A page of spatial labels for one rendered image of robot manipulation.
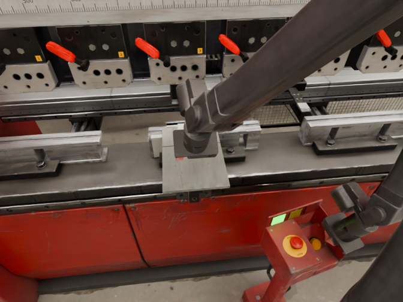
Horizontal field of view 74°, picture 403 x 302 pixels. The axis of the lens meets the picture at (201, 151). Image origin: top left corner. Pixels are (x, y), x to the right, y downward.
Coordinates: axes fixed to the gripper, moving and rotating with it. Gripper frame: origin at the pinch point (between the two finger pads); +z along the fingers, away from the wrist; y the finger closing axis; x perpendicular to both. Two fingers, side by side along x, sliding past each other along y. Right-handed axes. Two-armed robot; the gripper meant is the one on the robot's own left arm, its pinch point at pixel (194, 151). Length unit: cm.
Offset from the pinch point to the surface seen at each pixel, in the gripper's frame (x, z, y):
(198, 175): 5.6, 4.8, -1.1
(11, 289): 40, 71, 84
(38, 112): -30, 36, 58
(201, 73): -21.1, -2.9, -3.9
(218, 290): 56, 91, -13
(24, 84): -21.1, -1.8, 42.6
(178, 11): -29.8, -16.1, 1.7
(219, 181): 8.1, 3.2, -6.3
